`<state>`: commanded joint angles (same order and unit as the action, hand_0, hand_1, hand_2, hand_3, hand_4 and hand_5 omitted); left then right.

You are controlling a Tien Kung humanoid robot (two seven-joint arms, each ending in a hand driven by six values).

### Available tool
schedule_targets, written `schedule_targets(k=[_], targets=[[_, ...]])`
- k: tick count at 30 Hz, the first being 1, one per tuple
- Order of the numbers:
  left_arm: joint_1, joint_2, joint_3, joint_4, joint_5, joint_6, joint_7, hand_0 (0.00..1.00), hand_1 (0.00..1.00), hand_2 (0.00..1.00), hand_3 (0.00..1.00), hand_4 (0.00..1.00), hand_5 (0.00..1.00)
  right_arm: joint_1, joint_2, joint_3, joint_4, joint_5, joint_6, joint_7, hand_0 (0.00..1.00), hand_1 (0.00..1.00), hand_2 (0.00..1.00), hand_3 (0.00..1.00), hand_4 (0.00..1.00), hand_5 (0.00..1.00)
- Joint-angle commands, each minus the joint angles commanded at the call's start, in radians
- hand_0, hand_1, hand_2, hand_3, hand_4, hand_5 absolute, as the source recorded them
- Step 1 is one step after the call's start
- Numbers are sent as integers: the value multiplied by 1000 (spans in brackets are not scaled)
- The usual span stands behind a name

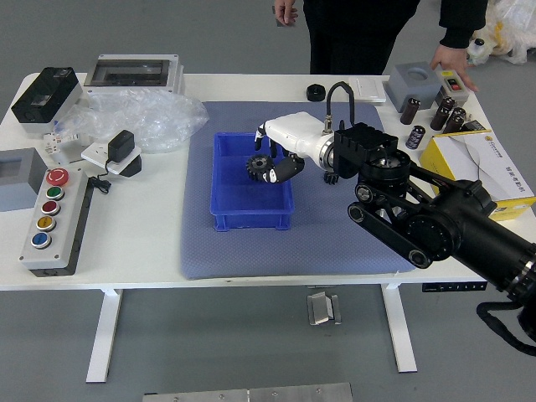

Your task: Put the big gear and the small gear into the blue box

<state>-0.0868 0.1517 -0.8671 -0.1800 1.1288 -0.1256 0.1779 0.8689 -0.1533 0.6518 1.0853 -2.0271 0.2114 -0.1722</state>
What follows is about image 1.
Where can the black-lidded grey enclosure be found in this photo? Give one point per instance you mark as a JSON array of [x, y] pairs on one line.
[[46, 96]]

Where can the black power adapter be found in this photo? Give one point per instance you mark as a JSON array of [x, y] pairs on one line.
[[120, 144]]

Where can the silver metal bracket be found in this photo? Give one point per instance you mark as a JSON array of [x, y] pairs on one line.
[[320, 310]]

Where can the white plastic connector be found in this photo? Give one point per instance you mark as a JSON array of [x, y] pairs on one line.
[[58, 139]]

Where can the grey box with round hole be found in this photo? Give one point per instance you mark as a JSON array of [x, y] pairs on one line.
[[412, 84]]

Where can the black cylindrical capacitor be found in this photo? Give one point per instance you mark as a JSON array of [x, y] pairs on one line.
[[415, 137]]

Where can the big black gear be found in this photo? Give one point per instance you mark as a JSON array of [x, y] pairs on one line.
[[256, 163]]

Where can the person's right hand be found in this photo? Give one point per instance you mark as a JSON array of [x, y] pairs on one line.
[[285, 10]]

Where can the white wall switch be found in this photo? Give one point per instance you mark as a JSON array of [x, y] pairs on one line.
[[370, 90]]

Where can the clear plastic bag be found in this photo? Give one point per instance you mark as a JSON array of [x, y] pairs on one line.
[[159, 117]]

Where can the grey metal plate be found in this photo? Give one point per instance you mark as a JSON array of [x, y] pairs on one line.
[[251, 394]]

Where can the white yellow plastic bags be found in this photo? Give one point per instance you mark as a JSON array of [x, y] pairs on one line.
[[511, 29]]

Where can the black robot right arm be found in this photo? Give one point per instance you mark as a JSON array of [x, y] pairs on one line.
[[452, 222]]

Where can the person's left hand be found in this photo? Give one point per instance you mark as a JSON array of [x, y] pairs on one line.
[[450, 63]]

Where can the small black flat block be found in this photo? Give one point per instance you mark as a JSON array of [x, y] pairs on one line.
[[476, 126]]

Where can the grey red-black button switch box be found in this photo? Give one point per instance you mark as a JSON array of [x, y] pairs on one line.
[[452, 88]]

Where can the grey floor plate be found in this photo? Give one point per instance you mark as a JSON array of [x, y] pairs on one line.
[[289, 25]]

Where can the person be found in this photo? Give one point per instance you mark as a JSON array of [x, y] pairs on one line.
[[356, 37]]

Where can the small black gear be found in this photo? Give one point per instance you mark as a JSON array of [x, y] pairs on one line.
[[331, 179]]

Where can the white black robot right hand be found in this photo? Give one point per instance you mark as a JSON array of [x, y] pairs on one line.
[[293, 130]]

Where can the grey clear-lid distribution box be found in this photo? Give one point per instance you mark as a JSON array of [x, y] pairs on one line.
[[130, 73]]

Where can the white power socket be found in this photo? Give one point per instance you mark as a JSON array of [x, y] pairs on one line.
[[94, 154]]

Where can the black table control panel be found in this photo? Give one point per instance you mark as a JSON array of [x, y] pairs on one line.
[[452, 287]]

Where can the white bottle black cap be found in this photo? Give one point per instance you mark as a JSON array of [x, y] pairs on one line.
[[479, 50]]

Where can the white table leg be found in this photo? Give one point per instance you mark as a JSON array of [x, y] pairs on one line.
[[104, 335], [402, 335]]

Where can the five-button control station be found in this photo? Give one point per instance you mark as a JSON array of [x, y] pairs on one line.
[[50, 226]]

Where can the blue-grey padded mat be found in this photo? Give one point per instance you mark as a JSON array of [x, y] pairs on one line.
[[251, 255]]

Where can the grey box with window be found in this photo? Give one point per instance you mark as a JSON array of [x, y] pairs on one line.
[[17, 184]]

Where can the brown cylindrical capacitor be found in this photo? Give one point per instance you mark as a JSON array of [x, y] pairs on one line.
[[409, 111], [455, 121], [441, 115]]

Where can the yellow white cardboard box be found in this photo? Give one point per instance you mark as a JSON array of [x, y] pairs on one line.
[[481, 159]]

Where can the blue plastic box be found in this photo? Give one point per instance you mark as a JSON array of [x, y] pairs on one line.
[[234, 201]]

